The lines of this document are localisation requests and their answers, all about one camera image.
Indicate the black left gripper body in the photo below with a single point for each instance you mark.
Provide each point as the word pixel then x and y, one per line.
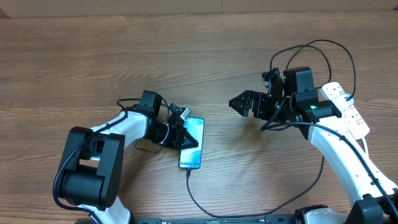
pixel 172 135

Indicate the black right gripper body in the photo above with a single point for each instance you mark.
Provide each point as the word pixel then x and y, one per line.
pixel 265 108

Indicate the Samsung Galaxy smartphone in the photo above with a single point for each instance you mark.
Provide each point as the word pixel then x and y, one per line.
pixel 190 155

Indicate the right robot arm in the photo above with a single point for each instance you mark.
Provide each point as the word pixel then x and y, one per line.
pixel 292 100

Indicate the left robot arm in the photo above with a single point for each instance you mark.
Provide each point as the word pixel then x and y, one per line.
pixel 89 175

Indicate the white USB charger plug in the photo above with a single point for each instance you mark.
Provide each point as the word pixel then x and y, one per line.
pixel 343 102

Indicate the white power strip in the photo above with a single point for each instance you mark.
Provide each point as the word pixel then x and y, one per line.
pixel 355 122

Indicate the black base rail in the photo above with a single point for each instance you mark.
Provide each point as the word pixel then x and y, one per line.
pixel 268 219

